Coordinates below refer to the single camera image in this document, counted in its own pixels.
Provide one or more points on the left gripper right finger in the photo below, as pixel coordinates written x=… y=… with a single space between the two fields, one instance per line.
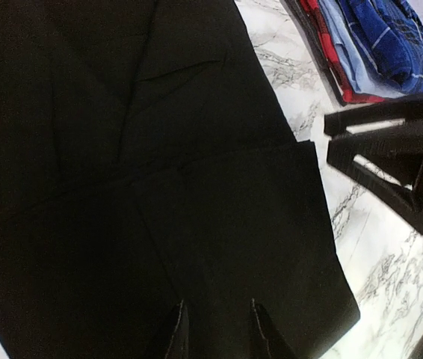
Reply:
x=266 y=342

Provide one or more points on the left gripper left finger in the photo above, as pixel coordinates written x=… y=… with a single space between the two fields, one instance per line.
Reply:
x=172 y=338

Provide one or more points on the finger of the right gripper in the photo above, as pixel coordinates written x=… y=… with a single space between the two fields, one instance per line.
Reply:
x=406 y=107
x=389 y=163

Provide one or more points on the light blue shirt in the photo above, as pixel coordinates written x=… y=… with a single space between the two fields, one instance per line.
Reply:
x=361 y=78

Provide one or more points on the blue plaid shirt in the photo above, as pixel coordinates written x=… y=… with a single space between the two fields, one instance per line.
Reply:
x=389 y=34

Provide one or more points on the red plaid shirt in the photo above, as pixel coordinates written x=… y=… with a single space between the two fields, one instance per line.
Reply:
x=316 y=32

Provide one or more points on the black long sleeve shirt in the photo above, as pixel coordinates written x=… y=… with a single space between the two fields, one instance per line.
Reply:
x=144 y=161

